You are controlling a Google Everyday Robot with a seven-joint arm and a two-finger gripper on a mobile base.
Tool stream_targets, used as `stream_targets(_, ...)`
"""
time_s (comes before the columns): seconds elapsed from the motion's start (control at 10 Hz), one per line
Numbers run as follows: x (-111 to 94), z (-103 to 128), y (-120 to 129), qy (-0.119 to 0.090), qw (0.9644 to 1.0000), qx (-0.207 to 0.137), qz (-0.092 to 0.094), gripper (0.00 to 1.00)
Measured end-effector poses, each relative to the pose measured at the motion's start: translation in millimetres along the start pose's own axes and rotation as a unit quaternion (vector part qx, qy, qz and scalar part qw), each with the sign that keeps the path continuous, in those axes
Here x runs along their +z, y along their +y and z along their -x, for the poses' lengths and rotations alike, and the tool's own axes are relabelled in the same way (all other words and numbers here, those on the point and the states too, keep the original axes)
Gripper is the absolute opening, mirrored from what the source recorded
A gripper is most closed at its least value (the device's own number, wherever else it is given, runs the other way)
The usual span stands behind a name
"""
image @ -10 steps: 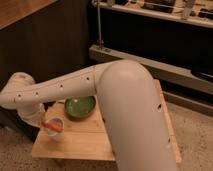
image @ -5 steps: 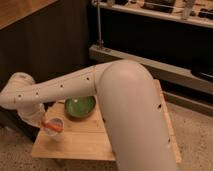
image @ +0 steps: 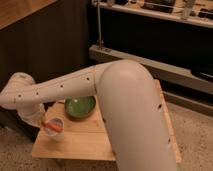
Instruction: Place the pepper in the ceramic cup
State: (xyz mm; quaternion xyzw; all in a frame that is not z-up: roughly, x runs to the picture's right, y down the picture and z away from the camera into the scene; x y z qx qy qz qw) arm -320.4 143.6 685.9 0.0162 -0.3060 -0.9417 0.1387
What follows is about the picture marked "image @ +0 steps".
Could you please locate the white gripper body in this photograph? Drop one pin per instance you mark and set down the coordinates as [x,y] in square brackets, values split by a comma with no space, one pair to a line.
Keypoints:
[32,115]

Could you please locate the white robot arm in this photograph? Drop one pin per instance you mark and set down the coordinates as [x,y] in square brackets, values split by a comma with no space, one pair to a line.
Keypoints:
[129,103]

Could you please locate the green bowl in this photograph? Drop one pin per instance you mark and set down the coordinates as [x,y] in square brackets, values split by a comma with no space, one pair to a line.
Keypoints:
[80,107]

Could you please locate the wooden board table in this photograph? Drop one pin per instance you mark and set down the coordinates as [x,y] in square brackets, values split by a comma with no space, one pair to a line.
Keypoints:
[84,139]

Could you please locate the dark wooden cabinet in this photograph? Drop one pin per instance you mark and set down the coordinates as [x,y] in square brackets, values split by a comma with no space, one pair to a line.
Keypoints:
[48,44]

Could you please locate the metal shelf rack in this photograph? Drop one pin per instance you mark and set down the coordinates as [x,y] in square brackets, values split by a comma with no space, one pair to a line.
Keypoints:
[178,53]

